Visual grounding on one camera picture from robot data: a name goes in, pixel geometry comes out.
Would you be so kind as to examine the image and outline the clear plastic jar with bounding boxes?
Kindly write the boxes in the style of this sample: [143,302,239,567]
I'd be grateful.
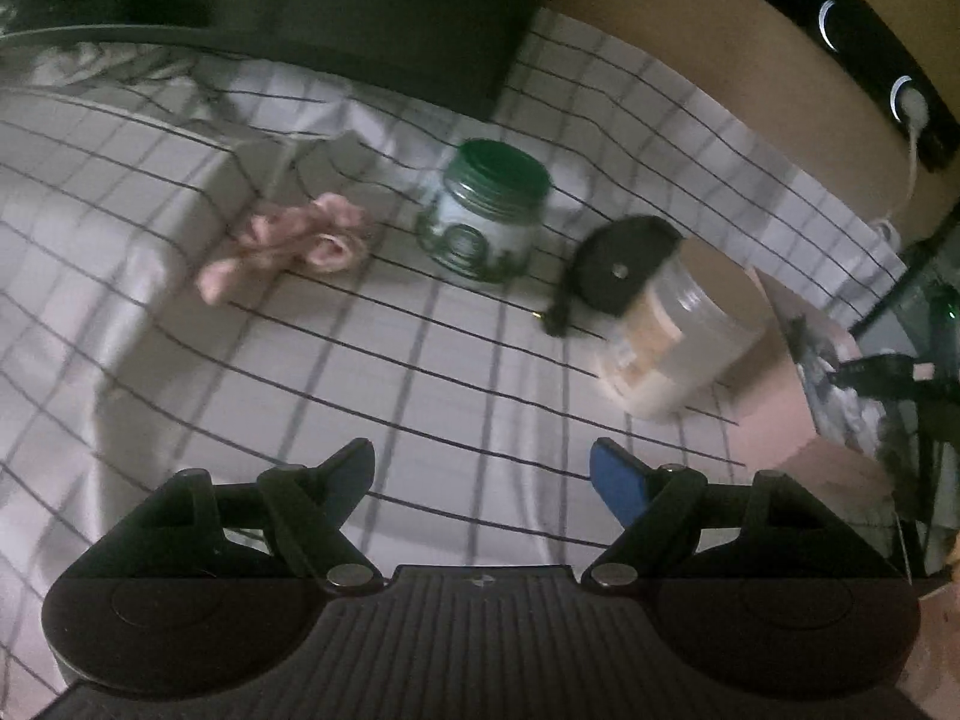
[595,236,771,422]

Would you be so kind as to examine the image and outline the pink hair tie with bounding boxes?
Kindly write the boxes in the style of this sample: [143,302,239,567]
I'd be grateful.
[196,193,370,306]

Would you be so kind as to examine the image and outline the green lid jar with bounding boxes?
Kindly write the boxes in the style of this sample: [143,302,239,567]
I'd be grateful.
[415,138,554,287]

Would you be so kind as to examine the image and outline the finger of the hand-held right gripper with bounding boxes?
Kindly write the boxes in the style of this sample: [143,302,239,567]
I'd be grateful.
[829,351,936,400]

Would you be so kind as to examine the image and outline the pink cardboard box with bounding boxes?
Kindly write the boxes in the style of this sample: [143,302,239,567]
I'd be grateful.
[737,268,914,565]

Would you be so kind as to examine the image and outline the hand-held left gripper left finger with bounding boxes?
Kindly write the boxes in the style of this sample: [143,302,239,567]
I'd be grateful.
[90,436,376,593]

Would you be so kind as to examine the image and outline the black round case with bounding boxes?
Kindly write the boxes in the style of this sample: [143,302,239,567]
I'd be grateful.
[541,215,681,336]

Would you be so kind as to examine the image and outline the black power strip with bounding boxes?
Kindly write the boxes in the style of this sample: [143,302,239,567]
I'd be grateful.
[675,0,960,170]

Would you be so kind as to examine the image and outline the dark monitor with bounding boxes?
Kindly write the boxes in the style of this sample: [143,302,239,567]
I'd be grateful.
[0,0,565,122]

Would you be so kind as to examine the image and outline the white checked tablecloth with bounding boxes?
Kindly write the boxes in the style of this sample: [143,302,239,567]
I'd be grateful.
[0,7,925,691]

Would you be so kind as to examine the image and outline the white power cable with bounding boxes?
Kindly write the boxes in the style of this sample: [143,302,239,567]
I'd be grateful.
[872,85,936,230]

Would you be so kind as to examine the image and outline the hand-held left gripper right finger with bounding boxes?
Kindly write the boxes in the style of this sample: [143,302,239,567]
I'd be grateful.
[581,439,886,590]

